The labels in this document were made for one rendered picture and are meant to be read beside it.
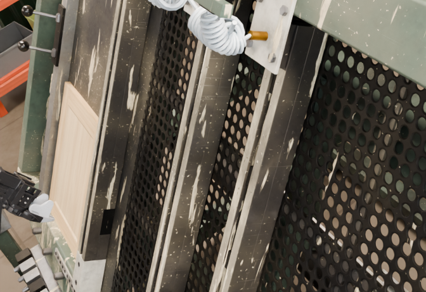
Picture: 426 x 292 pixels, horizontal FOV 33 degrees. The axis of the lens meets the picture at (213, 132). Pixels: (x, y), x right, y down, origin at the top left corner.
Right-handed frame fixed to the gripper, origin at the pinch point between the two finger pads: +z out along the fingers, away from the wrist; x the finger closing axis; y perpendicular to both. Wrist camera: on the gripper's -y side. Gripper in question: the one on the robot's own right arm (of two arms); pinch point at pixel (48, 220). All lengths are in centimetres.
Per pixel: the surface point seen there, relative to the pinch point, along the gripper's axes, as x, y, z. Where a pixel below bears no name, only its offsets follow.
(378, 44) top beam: -84, 66, -28
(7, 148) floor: 267, -50, 123
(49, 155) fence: 65, 1, 29
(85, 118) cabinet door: 38.1, 22.4, 16.4
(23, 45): 70, 29, 1
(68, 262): 30, -20, 36
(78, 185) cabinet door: 37.9, 2.4, 27.8
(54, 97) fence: 64, 20, 18
